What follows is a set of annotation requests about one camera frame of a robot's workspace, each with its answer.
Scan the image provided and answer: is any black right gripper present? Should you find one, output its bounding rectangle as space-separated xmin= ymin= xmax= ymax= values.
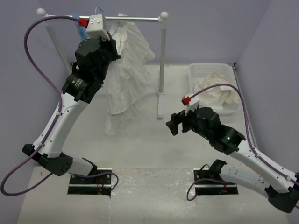
xmin=166 ymin=103 xmax=212 ymax=140

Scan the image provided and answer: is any white skirt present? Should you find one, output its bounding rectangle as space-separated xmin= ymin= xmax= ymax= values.
xmin=104 ymin=21 xmax=155 ymax=135

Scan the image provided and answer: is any blue wire hanger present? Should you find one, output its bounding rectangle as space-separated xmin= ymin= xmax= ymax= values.
xmin=94 ymin=7 xmax=121 ymax=36

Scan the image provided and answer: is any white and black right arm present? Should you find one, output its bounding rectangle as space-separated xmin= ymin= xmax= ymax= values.
xmin=166 ymin=107 xmax=299 ymax=213

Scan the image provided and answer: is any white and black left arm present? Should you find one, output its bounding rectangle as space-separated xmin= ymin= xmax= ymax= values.
xmin=22 ymin=37 xmax=121 ymax=183

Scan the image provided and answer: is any bundle of blue hangers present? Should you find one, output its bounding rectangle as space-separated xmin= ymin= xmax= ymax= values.
xmin=72 ymin=13 xmax=89 ymax=41

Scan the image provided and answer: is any white cloth in basket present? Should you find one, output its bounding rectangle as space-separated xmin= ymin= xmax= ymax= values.
xmin=192 ymin=72 xmax=240 ymax=112

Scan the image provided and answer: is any white plastic basket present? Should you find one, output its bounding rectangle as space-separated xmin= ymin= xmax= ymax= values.
xmin=188 ymin=63 xmax=241 ymax=115

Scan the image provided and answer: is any white clothes rack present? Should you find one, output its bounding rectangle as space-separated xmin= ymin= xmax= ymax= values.
xmin=46 ymin=12 xmax=169 ymax=119

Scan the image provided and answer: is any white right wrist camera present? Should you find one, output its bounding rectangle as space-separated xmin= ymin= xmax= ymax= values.
xmin=181 ymin=94 xmax=199 ymax=115

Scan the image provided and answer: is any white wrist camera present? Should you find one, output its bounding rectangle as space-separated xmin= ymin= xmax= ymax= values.
xmin=86 ymin=14 xmax=108 ymax=39
xmin=181 ymin=94 xmax=199 ymax=115

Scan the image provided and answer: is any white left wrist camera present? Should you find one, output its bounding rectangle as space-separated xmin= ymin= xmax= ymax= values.
xmin=86 ymin=14 xmax=108 ymax=39

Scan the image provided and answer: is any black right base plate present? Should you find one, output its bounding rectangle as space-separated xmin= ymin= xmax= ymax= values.
xmin=193 ymin=167 xmax=239 ymax=196

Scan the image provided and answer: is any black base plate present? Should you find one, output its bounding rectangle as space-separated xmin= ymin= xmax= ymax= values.
xmin=193 ymin=167 xmax=239 ymax=196
xmin=67 ymin=174 xmax=112 ymax=196

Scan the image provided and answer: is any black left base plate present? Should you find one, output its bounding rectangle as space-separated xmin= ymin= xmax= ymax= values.
xmin=67 ymin=174 xmax=112 ymax=196

